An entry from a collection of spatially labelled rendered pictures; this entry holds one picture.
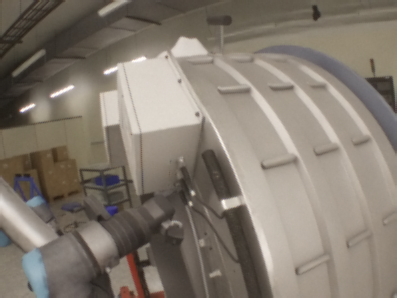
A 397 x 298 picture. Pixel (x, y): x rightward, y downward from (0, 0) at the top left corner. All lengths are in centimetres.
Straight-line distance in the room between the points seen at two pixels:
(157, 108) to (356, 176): 39
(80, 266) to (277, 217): 31
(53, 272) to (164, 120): 32
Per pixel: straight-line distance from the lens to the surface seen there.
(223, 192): 43
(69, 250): 46
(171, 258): 147
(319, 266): 48
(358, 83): 77
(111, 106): 115
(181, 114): 52
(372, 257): 58
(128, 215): 51
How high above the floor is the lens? 167
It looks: 7 degrees down
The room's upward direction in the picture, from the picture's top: 8 degrees counter-clockwise
